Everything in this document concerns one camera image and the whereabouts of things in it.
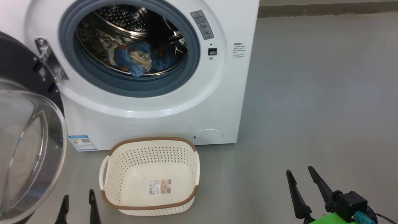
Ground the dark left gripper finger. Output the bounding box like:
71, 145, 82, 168
89, 189, 101, 224
54, 195, 69, 224

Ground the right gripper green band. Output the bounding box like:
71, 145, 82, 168
286, 166, 358, 224

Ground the black round glass washer door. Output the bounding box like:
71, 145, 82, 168
0, 31, 68, 224

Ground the cream cloth garment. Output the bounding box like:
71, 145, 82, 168
129, 51, 153, 72

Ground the basket product label sticker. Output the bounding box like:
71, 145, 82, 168
149, 179, 172, 196

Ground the cream perforated laundry basket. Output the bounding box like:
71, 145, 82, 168
99, 137, 200, 216

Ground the white front-load washing machine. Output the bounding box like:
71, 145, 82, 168
0, 0, 260, 151

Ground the grey rubber door seal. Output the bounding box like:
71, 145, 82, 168
59, 0, 200, 98

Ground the metal door hinge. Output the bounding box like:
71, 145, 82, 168
35, 38, 68, 83

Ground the blue energy label sticker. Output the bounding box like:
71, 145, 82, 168
68, 135, 97, 152

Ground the round white filter cover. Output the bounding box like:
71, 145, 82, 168
193, 129, 224, 144

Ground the small black text sticker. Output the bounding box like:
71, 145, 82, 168
234, 43, 246, 58

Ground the grey warning sticker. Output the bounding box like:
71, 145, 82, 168
190, 10, 214, 40

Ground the teal cable connector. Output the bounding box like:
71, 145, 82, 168
354, 211, 378, 224

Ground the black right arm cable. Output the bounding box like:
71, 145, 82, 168
373, 212, 398, 224

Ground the grey wall baseboard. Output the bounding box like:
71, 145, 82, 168
257, 0, 398, 18

